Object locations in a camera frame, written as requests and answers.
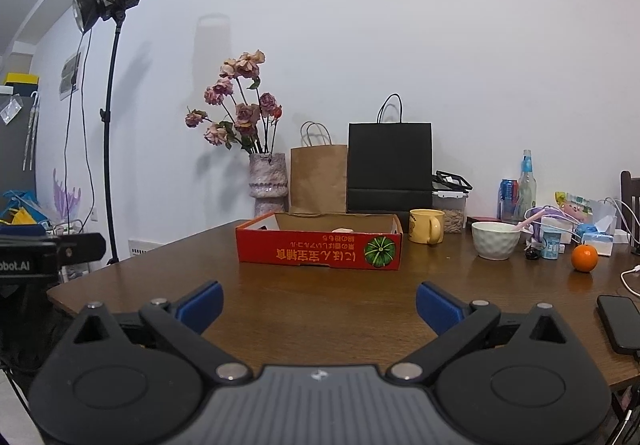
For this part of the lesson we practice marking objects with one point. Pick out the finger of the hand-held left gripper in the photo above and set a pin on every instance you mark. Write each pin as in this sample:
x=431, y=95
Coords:
x=82, y=247

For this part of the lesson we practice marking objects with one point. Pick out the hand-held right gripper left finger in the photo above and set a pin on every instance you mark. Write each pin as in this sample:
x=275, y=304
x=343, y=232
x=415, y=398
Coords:
x=200, y=307

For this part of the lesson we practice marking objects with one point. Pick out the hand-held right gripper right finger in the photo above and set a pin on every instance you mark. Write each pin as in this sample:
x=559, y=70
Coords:
x=440, y=310

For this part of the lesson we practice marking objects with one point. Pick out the red cardboard box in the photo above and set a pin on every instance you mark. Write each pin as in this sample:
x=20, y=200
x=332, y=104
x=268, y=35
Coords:
x=310, y=250

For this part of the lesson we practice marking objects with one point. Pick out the blue yellow bag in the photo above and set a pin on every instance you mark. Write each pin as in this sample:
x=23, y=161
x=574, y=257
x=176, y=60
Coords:
x=22, y=212

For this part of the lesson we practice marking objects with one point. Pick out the white flat box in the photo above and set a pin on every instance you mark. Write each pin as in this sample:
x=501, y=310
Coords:
x=145, y=247

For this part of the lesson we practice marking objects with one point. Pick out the yellow mug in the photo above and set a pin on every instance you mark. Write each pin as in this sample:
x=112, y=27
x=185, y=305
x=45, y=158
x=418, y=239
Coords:
x=422, y=226

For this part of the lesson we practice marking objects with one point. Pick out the white bowl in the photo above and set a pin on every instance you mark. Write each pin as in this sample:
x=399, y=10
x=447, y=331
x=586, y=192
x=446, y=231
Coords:
x=495, y=242

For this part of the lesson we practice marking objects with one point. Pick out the clear container with black lid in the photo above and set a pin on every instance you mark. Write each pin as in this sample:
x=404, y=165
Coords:
x=452, y=215

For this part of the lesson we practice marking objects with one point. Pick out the small dark object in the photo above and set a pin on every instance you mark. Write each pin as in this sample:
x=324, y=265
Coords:
x=531, y=254

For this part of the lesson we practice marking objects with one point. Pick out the pink spoon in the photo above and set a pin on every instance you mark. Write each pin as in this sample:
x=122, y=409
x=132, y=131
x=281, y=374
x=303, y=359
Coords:
x=529, y=220

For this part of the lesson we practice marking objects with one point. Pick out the small blue white cup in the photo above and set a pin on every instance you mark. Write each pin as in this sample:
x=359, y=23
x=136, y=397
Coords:
x=550, y=246

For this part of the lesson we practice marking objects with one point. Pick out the blue soda can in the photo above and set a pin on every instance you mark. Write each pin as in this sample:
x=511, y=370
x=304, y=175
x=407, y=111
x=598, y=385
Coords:
x=508, y=200

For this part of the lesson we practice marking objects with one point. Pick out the pink mottled ceramic vase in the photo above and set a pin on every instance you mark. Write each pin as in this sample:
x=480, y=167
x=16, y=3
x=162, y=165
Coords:
x=267, y=185

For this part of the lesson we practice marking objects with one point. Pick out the clear glass bottle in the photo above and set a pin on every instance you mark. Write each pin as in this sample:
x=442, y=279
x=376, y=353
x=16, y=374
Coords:
x=526, y=190

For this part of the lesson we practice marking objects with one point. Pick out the orange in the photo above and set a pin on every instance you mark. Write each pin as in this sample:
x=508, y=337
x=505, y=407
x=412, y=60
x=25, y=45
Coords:
x=584, y=259

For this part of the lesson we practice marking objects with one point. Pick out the black paper bag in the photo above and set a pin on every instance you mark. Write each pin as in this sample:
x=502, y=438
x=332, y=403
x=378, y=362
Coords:
x=390, y=165

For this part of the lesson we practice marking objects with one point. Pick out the pink snack packet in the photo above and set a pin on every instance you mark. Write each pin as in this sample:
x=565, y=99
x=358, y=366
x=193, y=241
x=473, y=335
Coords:
x=574, y=207

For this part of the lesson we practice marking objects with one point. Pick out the brown paper bag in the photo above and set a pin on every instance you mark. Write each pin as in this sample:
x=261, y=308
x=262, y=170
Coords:
x=318, y=180

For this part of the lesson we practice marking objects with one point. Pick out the yellow black box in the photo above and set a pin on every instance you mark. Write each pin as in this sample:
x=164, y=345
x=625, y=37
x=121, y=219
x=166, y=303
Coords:
x=20, y=79

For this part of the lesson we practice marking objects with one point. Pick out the black phone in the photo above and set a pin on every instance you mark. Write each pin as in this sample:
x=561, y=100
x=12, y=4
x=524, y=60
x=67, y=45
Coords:
x=620, y=322

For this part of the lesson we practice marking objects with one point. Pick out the white paper bag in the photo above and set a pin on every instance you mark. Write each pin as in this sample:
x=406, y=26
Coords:
x=604, y=215

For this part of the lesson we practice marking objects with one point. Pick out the dried pink flowers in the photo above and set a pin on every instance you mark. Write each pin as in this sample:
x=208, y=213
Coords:
x=245, y=117

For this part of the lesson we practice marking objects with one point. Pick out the dark wooden chair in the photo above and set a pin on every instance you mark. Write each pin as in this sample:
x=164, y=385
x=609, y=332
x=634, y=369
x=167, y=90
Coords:
x=631, y=205

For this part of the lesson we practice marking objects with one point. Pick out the purple wall decoration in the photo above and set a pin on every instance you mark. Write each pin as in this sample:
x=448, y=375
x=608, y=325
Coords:
x=66, y=197

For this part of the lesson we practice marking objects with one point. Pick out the wall poster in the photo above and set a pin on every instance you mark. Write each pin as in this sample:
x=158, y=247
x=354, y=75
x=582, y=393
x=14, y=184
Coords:
x=70, y=75

